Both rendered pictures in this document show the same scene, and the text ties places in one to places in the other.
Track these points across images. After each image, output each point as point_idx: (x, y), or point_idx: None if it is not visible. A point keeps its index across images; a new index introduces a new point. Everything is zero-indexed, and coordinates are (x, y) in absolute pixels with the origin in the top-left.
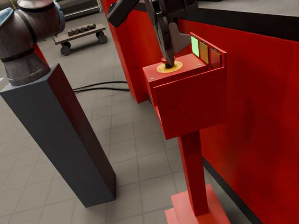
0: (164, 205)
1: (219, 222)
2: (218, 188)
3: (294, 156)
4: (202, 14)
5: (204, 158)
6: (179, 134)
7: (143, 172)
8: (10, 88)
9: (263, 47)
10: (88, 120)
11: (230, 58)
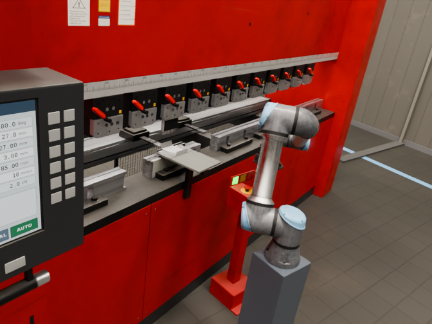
0: (232, 318)
1: None
2: (199, 288)
3: None
4: (209, 172)
5: (184, 287)
6: None
7: None
8: (302, 259)
9: (232, 169)
10: (240, 308)
11: (220, 183)
